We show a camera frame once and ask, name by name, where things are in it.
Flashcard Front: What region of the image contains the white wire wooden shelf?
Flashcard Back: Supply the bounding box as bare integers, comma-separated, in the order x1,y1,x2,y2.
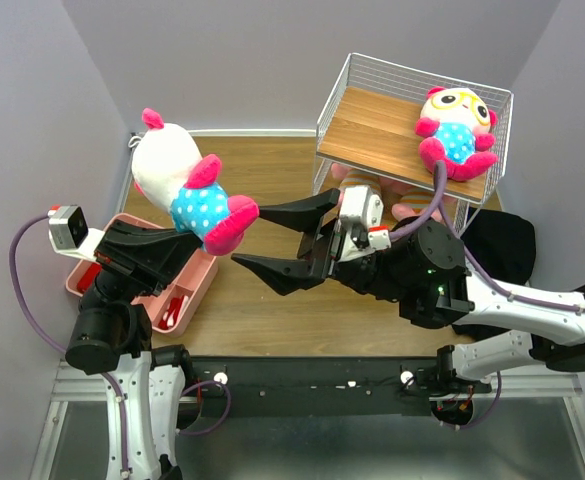
312,52,514,233

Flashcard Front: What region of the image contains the red block in tray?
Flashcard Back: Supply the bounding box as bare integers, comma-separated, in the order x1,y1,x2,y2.
76,263,101,295

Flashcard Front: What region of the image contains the white panda plush blue dress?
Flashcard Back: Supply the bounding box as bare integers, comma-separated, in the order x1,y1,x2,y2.
131,108,259,256

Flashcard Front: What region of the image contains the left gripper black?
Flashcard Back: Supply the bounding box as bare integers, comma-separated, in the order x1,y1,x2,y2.
79,216,206,311

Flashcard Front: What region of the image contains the black cloth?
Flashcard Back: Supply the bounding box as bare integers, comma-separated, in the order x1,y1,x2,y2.
451,208,537,341

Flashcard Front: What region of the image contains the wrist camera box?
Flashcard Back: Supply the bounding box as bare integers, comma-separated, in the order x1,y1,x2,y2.
332,185,391,263
48,205,105,262

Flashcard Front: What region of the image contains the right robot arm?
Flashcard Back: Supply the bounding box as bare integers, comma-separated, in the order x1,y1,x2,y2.
235,186,585,396

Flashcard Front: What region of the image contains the pink frog plush striped shirt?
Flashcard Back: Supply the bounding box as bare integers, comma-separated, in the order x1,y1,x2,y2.
391,182,434,221

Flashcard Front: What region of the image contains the pink divided tray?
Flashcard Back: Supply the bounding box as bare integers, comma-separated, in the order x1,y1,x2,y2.
65,213,218,338

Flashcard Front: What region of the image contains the white panda plush with glasses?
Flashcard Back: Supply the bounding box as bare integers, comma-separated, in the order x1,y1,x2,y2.
415,86,498,182

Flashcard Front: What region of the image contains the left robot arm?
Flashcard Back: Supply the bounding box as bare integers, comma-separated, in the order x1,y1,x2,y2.
65,220,201,479

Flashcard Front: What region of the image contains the pink plush face down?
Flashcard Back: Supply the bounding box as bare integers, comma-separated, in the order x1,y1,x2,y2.
330,163,382,198

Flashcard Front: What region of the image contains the red white item in tray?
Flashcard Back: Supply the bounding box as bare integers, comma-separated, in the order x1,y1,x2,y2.
158,295,189,330

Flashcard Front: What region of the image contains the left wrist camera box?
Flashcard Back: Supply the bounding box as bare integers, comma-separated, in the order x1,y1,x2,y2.
48,205,105,262

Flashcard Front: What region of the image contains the black mounting rail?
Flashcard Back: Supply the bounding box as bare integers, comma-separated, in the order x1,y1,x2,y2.
171,355,498,419

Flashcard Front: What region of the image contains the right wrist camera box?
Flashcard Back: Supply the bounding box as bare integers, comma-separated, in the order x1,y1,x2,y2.
332,185,391,263

